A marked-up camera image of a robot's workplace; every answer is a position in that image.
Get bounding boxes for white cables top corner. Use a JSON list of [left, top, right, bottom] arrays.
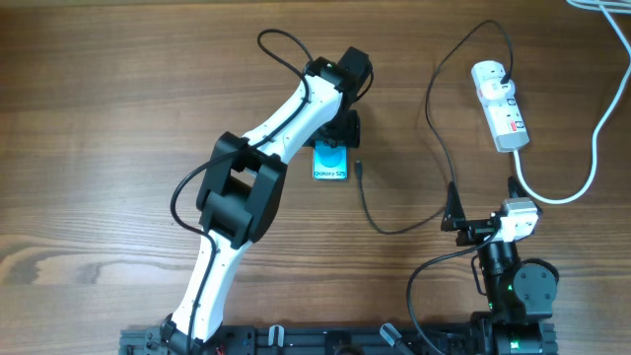
[[566, 0, 631, 15]]

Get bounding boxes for white power strip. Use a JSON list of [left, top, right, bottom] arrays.
[[471, 60, 529, 153]]

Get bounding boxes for white power strip cord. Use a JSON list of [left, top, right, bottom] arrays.
[[512, 2, 631, 206]]

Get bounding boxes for black charger cable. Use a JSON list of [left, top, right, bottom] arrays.
[[354, 19, 515, 236]]

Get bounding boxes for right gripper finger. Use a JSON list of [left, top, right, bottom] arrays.
[[508, 176, 527, 198], [441, 181, 466, 231]]

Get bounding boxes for blue Galaxy smartphone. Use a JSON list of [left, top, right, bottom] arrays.
[[313, 141, 348, 180]]

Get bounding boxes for white plug adapter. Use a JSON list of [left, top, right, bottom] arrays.
[[477, 78, 516, 107]]

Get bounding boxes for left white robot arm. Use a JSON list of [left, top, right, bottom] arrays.
[[161, 47, 374, 354]]

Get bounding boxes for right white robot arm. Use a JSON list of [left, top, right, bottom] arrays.
[[441, 177, 560, 355]]

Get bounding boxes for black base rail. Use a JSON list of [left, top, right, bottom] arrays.
[[118, 323, 558, 355]]

